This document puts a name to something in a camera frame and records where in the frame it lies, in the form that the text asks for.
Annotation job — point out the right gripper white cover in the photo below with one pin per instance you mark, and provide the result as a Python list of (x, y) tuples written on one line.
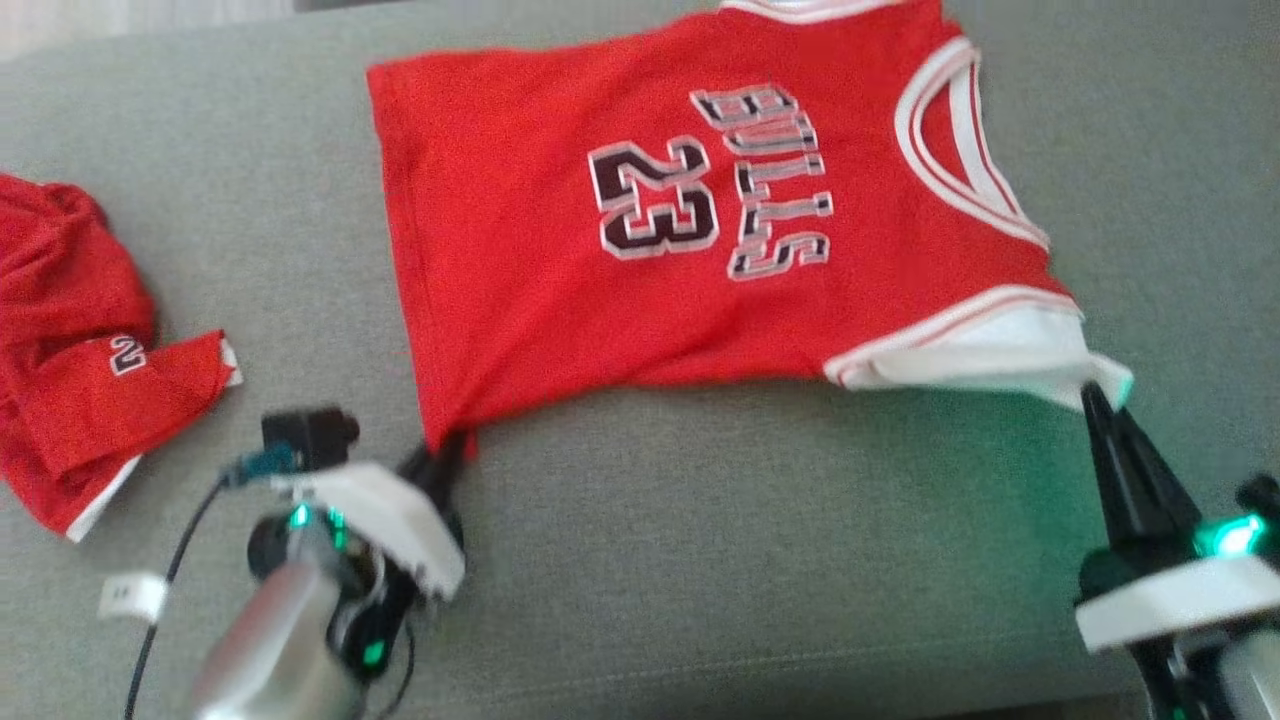
[(1180, 595)]

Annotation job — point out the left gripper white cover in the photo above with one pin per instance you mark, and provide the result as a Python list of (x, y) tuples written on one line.
[(390, 525)]

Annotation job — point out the red Bulls 23 jersey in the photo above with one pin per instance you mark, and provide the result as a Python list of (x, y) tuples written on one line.
[(560, 300)]

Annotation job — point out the red basketball shorts white trim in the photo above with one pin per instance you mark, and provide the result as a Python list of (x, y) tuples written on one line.
[(70, 330)]

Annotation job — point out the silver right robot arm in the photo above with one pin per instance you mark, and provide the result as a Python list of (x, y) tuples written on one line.
[(1252, 680)]

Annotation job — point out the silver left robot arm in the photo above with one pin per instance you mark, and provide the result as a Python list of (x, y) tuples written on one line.
[(265, 650)]

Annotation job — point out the large grey sofa seat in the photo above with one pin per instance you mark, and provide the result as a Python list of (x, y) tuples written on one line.
[(700, 560)]

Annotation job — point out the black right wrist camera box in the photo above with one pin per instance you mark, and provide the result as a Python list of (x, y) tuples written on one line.
[(1262, 498)]

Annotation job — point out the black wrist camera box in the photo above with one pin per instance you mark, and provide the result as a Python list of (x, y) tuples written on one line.
[(310, 438), (1262, 498)]

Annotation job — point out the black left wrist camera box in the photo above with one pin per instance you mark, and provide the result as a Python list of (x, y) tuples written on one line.
[(310, 438)]

